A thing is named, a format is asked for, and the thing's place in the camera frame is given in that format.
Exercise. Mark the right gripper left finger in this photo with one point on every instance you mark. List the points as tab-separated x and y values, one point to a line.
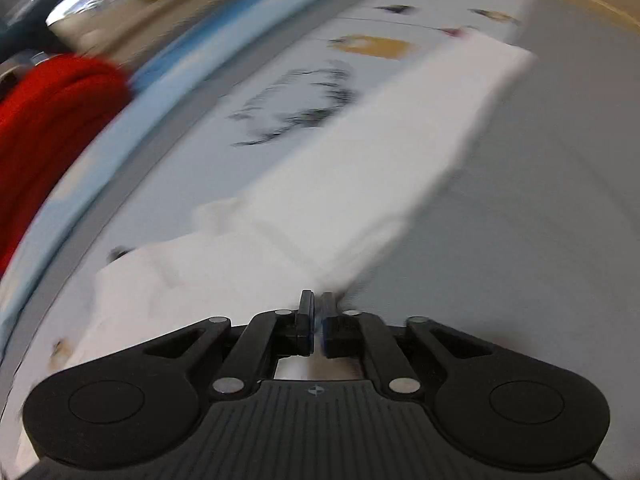
267	338

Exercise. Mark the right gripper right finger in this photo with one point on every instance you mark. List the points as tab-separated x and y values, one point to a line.
365	337

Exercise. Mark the white long-sleeve shirt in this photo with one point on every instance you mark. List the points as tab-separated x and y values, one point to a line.
320	217

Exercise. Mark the printed deer bed sheet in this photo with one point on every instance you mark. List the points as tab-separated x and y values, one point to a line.
268	100

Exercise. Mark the light blue folded sheet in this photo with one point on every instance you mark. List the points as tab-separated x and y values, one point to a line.
161	85

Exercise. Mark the red folded blanket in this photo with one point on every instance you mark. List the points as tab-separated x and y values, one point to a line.
47	121

